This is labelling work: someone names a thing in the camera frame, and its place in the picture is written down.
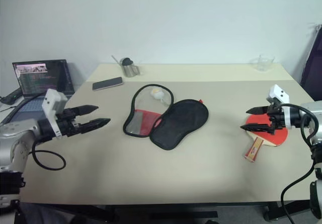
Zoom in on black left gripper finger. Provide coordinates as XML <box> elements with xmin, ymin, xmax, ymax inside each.
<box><xmin>72</xmin><ymin>105</ymin><xmax>99</xmax><ymax>117</ymax></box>
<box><xmin>80</xmin><ymin>118</ymin><xmax>112</xmax><ymax>134</ymax></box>

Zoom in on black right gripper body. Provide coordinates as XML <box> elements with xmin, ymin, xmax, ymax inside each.
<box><xmin>266</xmin><ymin>100</ymin><xmax>287</xmax><ymax>135</ymax></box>

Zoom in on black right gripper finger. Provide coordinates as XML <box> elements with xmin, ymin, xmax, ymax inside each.
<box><xmin>246</xmin><ymin>105</ymin><xmax>270</xmax><ymax>115</ymax></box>
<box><xmin>239</xmin><ymin>123</ymin><xmax>274</xmax><ymax>133</ymax></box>

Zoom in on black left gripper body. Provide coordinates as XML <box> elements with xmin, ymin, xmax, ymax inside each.
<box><xmin>56</xmin><ymin>108</ymin><xmax>85</xmax><ymax>137</ymax></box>

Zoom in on red table tennis paddle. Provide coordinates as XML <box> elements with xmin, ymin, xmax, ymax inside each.
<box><xmin>243</xmin><ymin>113</ymin><xmax>289</xmax><ymax>163</ymax></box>

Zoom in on red and black paddle case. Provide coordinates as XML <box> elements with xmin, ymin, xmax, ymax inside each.
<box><xmin>122</xmin><ymin>83</ymin><xmax>210</xmax><ymax>152</ymax></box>

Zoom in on white ping pong ball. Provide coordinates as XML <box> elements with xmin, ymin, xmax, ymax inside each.
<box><xmin>150</xmin><ymin>88</ymin><xmax>165</xmax><ymax>101</ymax></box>

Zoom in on black smartphone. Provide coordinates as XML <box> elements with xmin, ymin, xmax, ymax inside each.
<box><xmin>92</xmin><ymin>77</ymin><xmax>125</xmax><ymax>92</ymax></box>

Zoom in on clear plastic measuring cup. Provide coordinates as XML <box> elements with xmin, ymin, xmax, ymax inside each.
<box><xmin>249</xmin><ymin>54</ymin><xmax>276</xmax><ymax>72</ymax></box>

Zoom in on open blue laptop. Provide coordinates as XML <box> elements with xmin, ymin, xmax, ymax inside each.
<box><xmin>0</xmin><ymin>59</ymin><xmax>76</xmax><ymax>127</ymax></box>

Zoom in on stainless steel cup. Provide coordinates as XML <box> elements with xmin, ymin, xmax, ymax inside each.
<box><xmin>121</xmin><ymin>57</ymin><xmax>140</xmax><ymax>79</ymax></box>

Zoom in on dark upright panel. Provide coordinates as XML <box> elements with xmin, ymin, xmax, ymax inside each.
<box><xmin>299</xmin><ymin>23</ymin><xmax>322</xmax><ymax>102</ymax></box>

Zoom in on black power strip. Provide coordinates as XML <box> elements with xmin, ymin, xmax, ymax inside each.
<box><xmin>0</xmin><ymin>86</ymin><xmax>24</xmax><ymax>106</ymax></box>

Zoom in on black table foot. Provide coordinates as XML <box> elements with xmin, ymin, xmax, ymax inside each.
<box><xmin>262</xmin><ymin>201</ymin><xmax>286</xmax><ymax>221</ymax></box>

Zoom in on black table crossbar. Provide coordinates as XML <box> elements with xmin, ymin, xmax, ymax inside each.
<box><xmin>108</xmin><ymin>204</ymin><xmax>219</xmax><ymax>220</ymax></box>

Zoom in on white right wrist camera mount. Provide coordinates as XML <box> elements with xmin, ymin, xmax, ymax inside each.
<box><xmin>267</xmin><ymin>84</ymin><xmax>291</xmax><ymax>129</ymax></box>

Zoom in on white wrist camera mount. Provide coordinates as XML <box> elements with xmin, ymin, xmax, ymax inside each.
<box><xmin>41</xmin><ymin>88</ymin><xmax>68</xmax><ymax>137</ymax></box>
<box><xmin>267</xmin><ymin>84</ymin><xmax>291</xmax><ymax>129</ymax></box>

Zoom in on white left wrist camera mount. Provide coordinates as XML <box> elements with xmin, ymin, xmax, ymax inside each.
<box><xmin>41</xmin><ymin>88</ymin><xmax>68</xmax><ymax>137</ymax></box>

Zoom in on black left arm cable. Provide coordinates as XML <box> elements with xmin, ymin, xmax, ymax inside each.
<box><xmin>28</xmin><ymin>135</ymin><xmax>67</xmax><ymax>171</ymax></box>

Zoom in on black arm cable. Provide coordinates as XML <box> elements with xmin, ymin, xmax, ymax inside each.
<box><xmin>28</xmin><ymin>135</ymin><xmax>67</xmax><ymax>171</ymax></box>
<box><xmin>278</xmin><ymin>103</ymin><xmax>322</xmax><ymax>224</ymax></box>

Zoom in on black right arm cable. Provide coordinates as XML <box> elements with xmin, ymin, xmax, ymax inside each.
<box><xmin>278</xmin><ymin>103</ymin><xmax>322</xmax><ymax>224</ymax></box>

